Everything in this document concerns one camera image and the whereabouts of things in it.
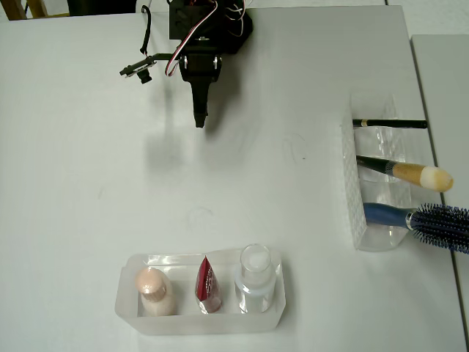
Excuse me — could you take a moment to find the pink lotion bottle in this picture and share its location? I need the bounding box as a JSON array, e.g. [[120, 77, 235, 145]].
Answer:
[[134, 266, 179, 317]]

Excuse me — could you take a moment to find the gold makeup brush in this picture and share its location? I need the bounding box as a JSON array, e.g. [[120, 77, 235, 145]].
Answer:
[[355, 155, 454, 193]]

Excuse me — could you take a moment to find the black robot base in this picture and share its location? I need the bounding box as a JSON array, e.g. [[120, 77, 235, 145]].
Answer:
[[215, 7, 254, 55]]

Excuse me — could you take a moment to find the clear spray bottle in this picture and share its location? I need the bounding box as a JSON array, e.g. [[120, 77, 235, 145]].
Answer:
[[234, 243, 276, 315]]

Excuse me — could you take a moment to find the red hand cream tube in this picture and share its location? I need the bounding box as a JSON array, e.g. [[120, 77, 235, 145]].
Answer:
[[193, 255, 224, 315]]

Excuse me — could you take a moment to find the clear acrylic organizer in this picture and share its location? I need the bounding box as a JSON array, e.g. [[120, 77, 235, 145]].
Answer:
[[339, 91, 413, 253]]

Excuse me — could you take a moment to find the dark eyeliner pencil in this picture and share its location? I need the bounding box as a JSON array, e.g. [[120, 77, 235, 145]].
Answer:
[[352, 118, 429, 130]]

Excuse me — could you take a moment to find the blue round hairbrush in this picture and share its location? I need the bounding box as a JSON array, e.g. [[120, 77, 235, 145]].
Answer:
[[362, 202, 469, 255]]

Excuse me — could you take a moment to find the translucent white plastic tray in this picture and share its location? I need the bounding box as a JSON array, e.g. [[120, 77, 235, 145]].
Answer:
[[114, 248, 287, 337]]

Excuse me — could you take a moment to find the red white servo cable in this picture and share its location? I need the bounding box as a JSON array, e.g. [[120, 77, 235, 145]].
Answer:
[[164, 0, 221, 78]]

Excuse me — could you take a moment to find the black gripper camera module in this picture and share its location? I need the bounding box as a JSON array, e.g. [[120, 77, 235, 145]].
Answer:
[[119, 53, 173, 84]]

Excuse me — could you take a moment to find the base servo wire bundle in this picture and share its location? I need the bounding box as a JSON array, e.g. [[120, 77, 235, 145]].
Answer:
[[222, 0, 247, 37]]

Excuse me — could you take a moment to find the black camera cable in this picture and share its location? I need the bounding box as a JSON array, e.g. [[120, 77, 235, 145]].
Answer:
[[140, 5, 153, 56]]

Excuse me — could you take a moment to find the wooden chair frame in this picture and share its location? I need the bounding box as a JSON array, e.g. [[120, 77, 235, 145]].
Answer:
[[0, 0, 70, 21]]

